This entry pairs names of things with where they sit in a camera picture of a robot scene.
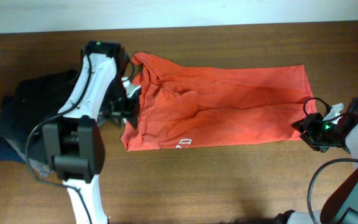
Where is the grey folded garment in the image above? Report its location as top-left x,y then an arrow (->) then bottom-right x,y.
5,138 -> 53,177

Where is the navy blue folded garment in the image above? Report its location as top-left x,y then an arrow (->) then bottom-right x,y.
0,137 -> 25,164

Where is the black folded garment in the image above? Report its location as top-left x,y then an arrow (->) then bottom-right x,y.
0,70 -> 78,145

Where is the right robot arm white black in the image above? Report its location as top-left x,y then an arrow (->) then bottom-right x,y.
272,97 -> 358,224

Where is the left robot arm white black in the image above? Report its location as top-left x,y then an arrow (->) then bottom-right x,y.
41,40 -> 141,223

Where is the right black cable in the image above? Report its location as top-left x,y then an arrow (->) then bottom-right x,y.
302,96 -> 358,224

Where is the black cable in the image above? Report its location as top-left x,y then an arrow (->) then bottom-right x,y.
24,52 -> 136,224
302,96 -> 358,224

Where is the red orange t-shirt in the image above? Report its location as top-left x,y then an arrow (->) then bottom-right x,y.
121,52 -> 316,151

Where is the left black cable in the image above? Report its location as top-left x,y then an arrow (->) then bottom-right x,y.
24,52 -> 136,224

